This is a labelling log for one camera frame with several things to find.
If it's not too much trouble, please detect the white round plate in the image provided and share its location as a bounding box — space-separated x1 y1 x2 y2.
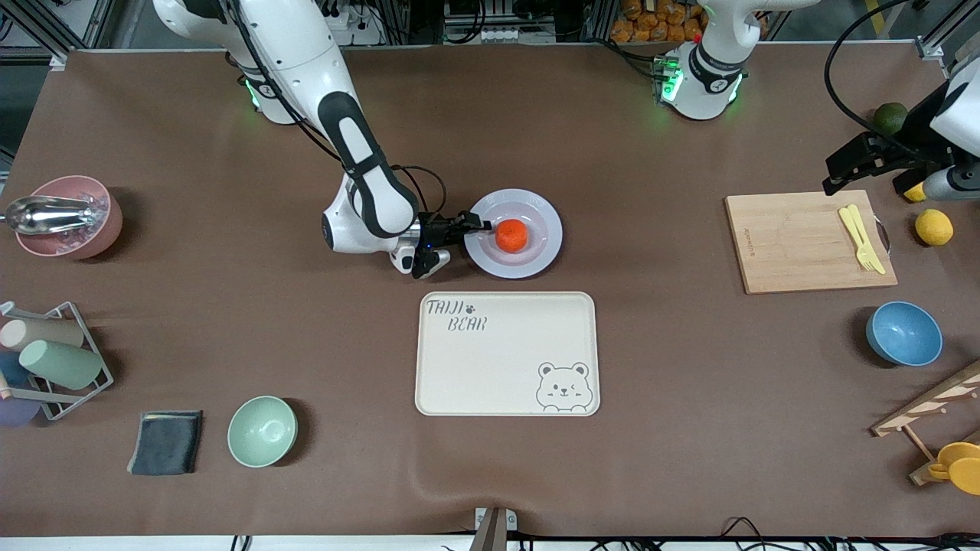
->
462 188 564 279

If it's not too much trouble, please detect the green lime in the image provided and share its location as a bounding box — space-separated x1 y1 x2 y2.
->
874 102 910 137

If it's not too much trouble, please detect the yellow plastic fork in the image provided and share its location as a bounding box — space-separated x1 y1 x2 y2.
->
838 206 878 273

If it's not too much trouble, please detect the yellow plastic knife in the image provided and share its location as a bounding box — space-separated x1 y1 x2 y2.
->
847 204 887 276

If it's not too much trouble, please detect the wooden cutting board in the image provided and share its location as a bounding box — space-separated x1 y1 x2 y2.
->
725 190 898 295

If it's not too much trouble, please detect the cream bear print tray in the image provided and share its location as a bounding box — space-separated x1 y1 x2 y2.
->
414 291 601 417

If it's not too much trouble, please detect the blue bowl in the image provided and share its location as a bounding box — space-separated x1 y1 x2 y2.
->
866 301 943 367

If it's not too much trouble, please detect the white power strip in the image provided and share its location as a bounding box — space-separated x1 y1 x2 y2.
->
325 6 384 47

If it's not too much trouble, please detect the orange fruit pile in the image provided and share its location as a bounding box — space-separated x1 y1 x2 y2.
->
611 0 709 44

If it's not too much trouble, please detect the wooden dish rack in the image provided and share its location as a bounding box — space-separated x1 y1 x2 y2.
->
871 360 980 487

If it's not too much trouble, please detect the light green bowl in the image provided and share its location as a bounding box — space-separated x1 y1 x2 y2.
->
227 396 298 468

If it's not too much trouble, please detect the yellow cup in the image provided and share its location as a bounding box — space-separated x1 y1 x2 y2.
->
948 457 980 496
928 442 980 479

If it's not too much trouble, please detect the pink bowl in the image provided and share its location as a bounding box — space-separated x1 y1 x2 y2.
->
15 176 123 261

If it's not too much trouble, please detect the dark grey folded cloth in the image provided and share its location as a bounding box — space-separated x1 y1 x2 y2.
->
126 410 204 477

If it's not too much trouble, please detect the clear ice cubes heap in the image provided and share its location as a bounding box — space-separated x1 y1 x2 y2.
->
27 182 110 255

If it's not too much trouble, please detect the silver metal scoop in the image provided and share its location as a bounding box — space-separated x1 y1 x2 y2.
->
4 195 105 236

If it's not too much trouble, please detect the light green cup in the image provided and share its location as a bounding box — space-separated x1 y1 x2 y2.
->
18 339 104 391

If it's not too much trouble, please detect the beige cup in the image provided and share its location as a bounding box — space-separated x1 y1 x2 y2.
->
0 318 85 353

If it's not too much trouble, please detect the blue cup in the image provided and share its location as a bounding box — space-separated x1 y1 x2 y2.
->
0 350 33 388

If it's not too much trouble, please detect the purple cup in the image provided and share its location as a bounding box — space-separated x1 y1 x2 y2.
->
0 396 43 427

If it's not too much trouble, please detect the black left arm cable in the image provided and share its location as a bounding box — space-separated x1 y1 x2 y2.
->
822 0 931 150

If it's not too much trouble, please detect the aluminium frame post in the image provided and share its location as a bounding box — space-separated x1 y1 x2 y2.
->
0 0 116 71
911 0 980 62

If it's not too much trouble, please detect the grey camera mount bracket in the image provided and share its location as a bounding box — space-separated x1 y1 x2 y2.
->
469 507 518 551

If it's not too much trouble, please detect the grey wire cup rack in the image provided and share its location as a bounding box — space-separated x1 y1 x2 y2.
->
0 301 116 422

